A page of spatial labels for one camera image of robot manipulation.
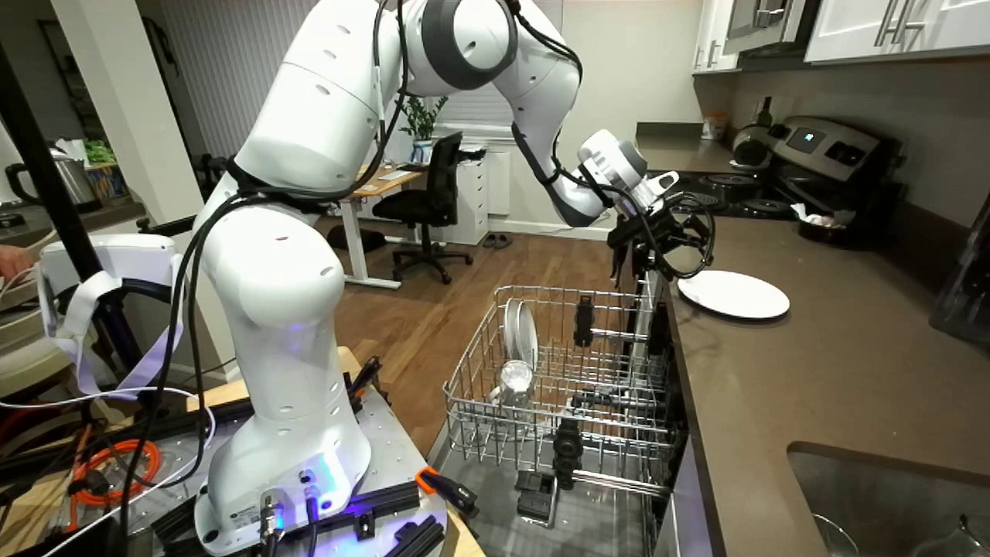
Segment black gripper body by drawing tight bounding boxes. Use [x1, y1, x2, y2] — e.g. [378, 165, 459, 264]
[606, 204, 714, 279]

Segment black kettle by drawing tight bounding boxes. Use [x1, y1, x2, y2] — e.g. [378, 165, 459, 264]
[731, 98, 774, 170]

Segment black orange clamp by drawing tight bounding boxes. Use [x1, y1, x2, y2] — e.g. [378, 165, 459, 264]
[415, 468, 478, 518]

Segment white upper cabinets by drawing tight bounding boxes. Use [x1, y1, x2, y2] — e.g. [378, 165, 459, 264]
[694, 0, 990, 73]

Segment wooden desk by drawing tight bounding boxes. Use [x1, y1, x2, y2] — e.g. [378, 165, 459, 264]
[341, 168, 422, 291]

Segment black stove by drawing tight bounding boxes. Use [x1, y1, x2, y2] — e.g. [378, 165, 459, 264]
[670, 115, 902, 248]

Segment white round plate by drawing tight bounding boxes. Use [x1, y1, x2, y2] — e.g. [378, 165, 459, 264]
[679, 270, 792, 323]

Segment steel kitchen sink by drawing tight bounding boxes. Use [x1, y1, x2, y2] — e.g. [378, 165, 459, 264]
[789, 447, 990, 557]

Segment white cup in rack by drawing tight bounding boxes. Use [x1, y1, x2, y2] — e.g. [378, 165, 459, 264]
[488, 360, 532, 402]

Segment black office chair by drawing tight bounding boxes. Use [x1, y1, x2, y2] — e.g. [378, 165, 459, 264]
[375, 133, 484, 284]

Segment wire dishwasher rack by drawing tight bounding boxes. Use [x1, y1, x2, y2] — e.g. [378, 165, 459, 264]
[443, 284, 683, 498]

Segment orange cable coil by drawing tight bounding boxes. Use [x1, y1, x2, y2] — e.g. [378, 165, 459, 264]
[64, 435, 166, 510]

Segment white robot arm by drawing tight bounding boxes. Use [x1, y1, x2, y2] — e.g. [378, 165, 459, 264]
[195, 0, 709, 553]

